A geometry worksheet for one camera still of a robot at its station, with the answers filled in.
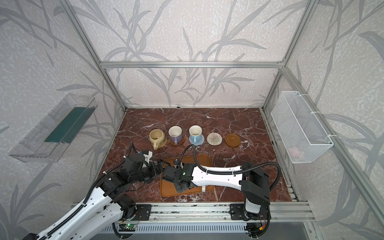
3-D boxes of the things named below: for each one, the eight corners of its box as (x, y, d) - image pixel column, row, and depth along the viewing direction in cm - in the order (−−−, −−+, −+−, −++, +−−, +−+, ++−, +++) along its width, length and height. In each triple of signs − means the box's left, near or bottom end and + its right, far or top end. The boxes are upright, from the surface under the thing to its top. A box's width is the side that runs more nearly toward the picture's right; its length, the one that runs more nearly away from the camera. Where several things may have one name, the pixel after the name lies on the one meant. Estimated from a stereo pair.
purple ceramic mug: (168, 148, 100) (166, 140, 92) (171, 133, 107) (169, 125, 100) (181, 148, 100) (179, 140, 92) (182, 133, 107) (181, 125, 100)
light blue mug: (194, 148, 99) (194, 140, 91) (188, 136, 105) (187, 127, 97) (205, 143, 102) (206, 134, 94) (198, 132, 108) (198, 123, 100)
